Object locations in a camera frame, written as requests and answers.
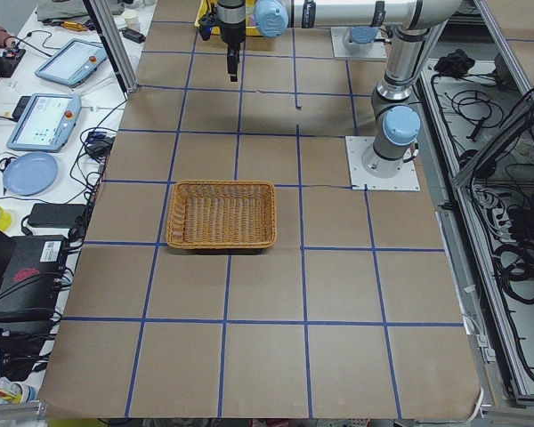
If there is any aluminium frame post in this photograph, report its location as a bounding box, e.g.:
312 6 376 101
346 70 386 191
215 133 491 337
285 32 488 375
83 0 138 93

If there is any yellow plastic tray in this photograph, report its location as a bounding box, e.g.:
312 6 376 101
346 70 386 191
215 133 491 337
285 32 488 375
194 0 262 35

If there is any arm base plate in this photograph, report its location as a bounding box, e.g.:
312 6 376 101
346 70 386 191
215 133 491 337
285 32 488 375
345 136 420 192
331 26 388 62

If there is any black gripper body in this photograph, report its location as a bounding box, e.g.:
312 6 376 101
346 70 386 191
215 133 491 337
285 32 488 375
216 0 246 48

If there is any black power adapter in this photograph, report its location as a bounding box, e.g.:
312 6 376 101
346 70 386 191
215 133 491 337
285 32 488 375
26 203 85 229

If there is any blue plate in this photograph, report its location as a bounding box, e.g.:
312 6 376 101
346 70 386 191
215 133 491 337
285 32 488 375
3 152 59 196

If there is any black computer box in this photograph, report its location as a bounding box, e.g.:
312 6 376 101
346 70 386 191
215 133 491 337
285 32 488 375
0 235 69 318

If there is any teach pendant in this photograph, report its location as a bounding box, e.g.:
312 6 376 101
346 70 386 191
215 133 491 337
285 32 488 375
6 93 82 153
35 38 108 88

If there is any lower teach pendant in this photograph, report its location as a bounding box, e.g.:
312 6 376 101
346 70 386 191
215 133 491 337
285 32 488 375
6 93 82 153

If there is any brown wicker basket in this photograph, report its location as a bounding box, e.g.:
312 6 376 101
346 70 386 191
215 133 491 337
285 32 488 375
166 180 277 250

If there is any upper teach pendant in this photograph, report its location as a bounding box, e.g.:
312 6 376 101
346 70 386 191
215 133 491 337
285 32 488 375
35 38 108 88

